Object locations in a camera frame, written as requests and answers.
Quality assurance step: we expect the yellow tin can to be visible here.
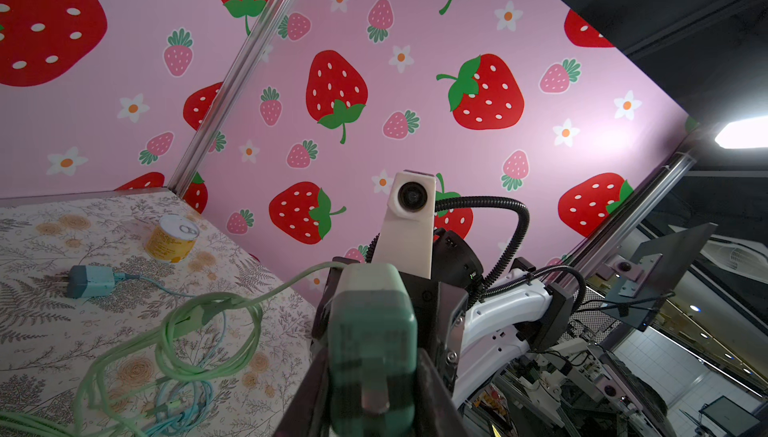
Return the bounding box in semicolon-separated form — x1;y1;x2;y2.
145;215;200;263

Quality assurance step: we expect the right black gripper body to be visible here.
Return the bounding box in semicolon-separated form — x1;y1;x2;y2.
308;229;487;396

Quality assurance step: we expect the green charger plug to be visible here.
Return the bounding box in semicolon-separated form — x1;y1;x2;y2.
327;263;418;436

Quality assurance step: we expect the green cable tangle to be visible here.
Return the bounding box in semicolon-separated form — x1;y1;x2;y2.
0;259;349;437

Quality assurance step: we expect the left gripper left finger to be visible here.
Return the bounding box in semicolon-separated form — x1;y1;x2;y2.
273;349;329;437

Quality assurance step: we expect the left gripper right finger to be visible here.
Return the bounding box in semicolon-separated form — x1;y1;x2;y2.
415;348;470;437

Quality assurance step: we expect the blue charger plug far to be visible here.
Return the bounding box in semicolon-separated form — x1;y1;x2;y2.
45;265;139;299

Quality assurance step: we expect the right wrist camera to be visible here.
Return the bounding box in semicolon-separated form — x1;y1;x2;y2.
371;170;436;279

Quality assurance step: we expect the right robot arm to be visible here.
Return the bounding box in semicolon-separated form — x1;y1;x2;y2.
280;193;585;436

